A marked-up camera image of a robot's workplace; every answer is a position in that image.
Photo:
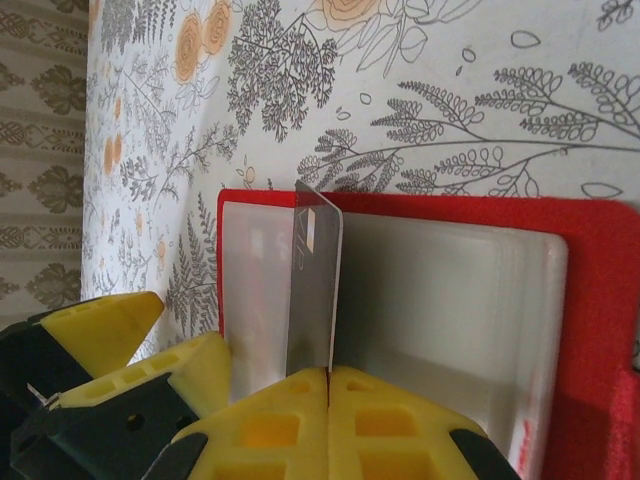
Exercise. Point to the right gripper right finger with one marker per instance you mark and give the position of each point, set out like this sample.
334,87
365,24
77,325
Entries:
400,440

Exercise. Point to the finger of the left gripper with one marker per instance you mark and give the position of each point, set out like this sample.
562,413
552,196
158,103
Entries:
115,325
200,370

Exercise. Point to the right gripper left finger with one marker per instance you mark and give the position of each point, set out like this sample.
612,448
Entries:
270,440

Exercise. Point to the black VIP card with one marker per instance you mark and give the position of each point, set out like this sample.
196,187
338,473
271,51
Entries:
312,300

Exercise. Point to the red card holder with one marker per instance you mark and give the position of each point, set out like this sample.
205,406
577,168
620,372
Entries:
600,300

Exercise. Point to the floral tablecloth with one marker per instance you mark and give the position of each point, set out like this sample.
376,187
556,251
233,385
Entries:
450,75

